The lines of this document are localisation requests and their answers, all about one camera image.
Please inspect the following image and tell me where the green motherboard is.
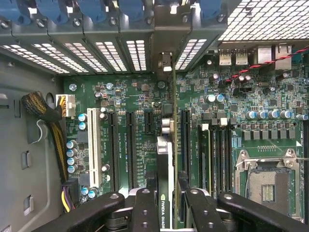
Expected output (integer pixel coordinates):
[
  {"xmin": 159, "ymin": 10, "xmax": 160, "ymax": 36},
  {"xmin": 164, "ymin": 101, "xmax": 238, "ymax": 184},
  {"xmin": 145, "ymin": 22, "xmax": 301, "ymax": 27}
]
[{"xmin": 62, "ymin": 45, "xmax": 309, "ymax": 218}]

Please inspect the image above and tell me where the open black PC case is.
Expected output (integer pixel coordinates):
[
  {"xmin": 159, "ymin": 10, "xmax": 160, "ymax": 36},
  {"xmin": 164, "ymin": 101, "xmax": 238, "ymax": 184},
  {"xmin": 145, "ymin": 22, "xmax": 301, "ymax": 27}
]
[{"xmin": 0, "ymin": 0, "xmax": 309, "ymax": 232}]

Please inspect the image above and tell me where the blue card retainer clip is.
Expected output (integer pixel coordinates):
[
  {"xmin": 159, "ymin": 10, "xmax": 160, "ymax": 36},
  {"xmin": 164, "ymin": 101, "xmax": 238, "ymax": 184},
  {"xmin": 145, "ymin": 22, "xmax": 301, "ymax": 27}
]
[
  {"xmin": 199, "ymin": 0, "xmax": 223, "ymax": 24},
  {"xmin": 0, "ymin": 0, "xmax": 32, "ymax": 25},
  {"xmin": 79, "ymin": 0, "xmax": 110, "ymax": 24},
  {"xmin": 38, "ymin": 0, "xmax": 73, "ymax": 25},
  {"xmin": 119, "ymin": 0, "xmax": 146, "ymax": 24}
]

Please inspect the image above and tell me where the white PCI slot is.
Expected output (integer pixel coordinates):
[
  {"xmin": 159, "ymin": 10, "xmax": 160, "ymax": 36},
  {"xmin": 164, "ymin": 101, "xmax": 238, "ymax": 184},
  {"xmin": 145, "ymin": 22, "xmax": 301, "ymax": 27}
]
[{"xmin": 86, "ymin": 107, "xmax": 102, "ymax": 189}]

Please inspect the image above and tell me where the CPU socket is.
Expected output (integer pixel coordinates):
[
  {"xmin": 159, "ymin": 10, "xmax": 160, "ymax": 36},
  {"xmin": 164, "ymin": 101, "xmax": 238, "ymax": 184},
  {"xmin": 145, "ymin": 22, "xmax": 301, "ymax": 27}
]
[{"xmin": 235, "ymin": 148, "xmax": 303, "ymax": 218}]

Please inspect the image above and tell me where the sleeved yellow black power cable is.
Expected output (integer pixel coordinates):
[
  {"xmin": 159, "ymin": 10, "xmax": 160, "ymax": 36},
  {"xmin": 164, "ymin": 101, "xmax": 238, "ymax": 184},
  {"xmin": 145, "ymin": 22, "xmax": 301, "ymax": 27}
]
[{"xmin": 21, "ymin": 90, "xmax": 76, "ymax": 214}]

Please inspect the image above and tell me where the black expansion slot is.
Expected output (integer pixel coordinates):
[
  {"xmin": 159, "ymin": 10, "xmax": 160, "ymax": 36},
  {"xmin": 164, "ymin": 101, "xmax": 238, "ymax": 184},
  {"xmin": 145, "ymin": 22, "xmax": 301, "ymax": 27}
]
[
  {"xmin": 180, "ymin": 109, "xmax": 192, "ymax": 187},
  {"xmin": 125, "ymin": 111, "xmax": 138, "ymax": 191},
  {"xmin": 144, "ymin": 110, "xmax": 155, "ymax": 135},
  {"xmin": 107, "ymin": 110, "xmax": 121, "ymax": 192}
]

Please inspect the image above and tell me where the red black twisted wire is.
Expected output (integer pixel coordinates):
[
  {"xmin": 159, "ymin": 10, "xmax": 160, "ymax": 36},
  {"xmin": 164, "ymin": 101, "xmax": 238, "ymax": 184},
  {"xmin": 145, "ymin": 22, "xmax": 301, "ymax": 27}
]
[{"xmin": 224, "ymin": 46, "xmax": 309, "ymax": 82}]

